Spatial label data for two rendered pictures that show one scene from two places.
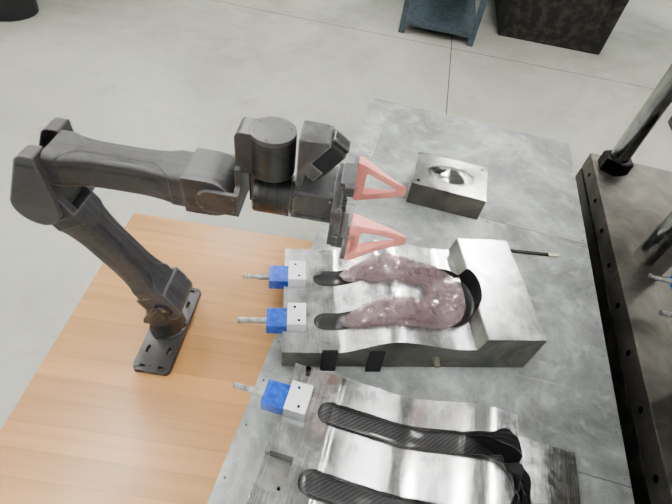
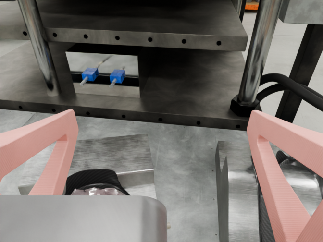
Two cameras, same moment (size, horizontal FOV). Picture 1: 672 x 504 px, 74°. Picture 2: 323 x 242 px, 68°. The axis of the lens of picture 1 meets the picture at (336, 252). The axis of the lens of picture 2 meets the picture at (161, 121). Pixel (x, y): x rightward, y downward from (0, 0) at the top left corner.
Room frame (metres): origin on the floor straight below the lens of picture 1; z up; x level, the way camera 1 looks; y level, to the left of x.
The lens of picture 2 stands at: (0.45, 0.02, 1.28)
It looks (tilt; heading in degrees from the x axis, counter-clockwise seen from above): 37 degrees down; 271
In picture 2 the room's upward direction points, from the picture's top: straight up
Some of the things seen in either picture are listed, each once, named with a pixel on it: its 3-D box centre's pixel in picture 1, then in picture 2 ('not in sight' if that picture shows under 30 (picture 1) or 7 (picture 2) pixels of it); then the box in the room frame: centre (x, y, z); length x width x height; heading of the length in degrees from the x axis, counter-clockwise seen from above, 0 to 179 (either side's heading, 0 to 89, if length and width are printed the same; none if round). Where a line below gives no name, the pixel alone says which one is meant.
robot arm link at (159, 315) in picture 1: (165, 297); not in sight; (0.45, 0.30, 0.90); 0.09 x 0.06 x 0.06; 0
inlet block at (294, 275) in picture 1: (274, 277); not in sight; (0.58, 0.12, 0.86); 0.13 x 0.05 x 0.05; 100
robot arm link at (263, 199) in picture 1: (274, 189); not in sight; (0.45, 0.09, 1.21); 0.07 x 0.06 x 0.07; 91
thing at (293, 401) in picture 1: (270, 395); not in sight; (0.30, 0.07, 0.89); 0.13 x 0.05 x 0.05; 83
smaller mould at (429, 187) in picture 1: (447, 184); not in sight; (1.01, -0.28, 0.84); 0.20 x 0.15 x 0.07; 83
